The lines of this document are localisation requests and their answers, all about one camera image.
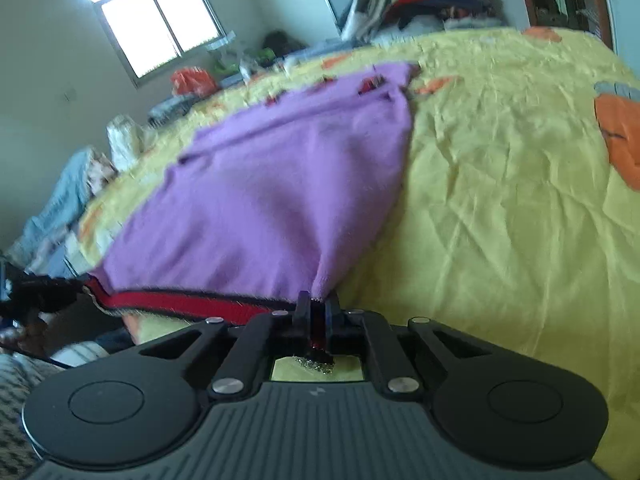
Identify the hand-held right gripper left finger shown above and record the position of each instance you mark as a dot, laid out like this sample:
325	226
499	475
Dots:
302	320

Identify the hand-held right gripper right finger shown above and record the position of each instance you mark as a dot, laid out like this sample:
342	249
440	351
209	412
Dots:
334	321

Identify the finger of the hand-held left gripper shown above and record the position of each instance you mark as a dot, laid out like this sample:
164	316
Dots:
55	292

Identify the purple knit sweater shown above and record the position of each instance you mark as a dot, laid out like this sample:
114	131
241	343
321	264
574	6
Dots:
275	185

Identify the person's left hand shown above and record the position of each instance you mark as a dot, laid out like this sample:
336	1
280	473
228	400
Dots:
12	336

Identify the houndstooth cloth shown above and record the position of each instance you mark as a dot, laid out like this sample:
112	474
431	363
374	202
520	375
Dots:
15	410

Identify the white quilted cloth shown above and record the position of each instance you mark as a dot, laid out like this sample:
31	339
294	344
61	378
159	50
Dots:
122	140

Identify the yellow printed blanket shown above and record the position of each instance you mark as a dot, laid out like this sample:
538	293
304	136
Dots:
500	210

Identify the orange plastic bag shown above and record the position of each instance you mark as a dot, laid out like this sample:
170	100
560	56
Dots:
192	80

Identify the dark bag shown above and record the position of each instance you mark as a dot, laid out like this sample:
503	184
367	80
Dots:
280	40

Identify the window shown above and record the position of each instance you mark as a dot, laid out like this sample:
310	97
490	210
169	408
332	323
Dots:
150	25

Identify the grey panel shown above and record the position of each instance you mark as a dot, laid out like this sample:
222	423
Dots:
340	0

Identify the brown wooden door frame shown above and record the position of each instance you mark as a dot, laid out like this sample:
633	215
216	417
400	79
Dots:
602	5

